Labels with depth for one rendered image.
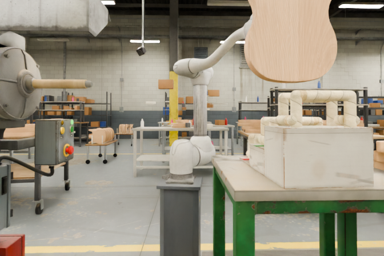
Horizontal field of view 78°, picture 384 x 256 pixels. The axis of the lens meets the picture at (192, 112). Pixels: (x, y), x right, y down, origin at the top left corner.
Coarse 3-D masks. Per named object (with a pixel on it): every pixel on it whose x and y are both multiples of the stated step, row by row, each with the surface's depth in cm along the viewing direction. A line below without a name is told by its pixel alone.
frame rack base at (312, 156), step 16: (272, 128) 75; (288, 128) 67; (304, 128) 67; (320, 128) 68; (336, 128) 68; (352, 128) 68; (368, 128) 69; (272, 144) 75; (288, 144) 67; (304, 144) 67; (320, 144) 68; (336, 144) 68; (352, 144) 68; (368, 144) 69; (272, 160) 75; (288, 160) 67; (304, 160) 67; (320, 160) 68; (336, 160) 68; (352, 160) 68; (368, 160) 69; (272, 176) 75; (288, 176) 67; (304, 176) 67; (320, 176) 67; (336, 176) 68; (352, 176) 68; (368, 176) 69
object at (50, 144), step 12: (36, 120) 103; (48, 120) 103; (60, 120) 106; (36, 132) 103; (48, 132) 103; (60, 132) 105; (36, 144) 103; (48, 144) 103; (60, 144) 105; (72, 144) 117; (36, 156) 103; (48, 156) 103; (60, 156) 105; (72, 156) 117; (36, 168) 105
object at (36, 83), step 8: (40, 80) 84; (48, 80) 84; (56, 80) 84; (64, 80) 84; (72, 80) 84; (80, 80) 84; (40, 88) 84; (48, 88) 84; (56, 88) 85; (64, 88) 85; (72, 88) 85; (80, 88) 85
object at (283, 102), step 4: (280, 100) 77; (284, 100) 77; (280, 104) 77; (284, 104) 77; (288, 104) 77; (280, 108) 77; (284, 108) 77; (288, 108) 77; (280, 112) 77; (284, 112) 77; (288, 112) 77
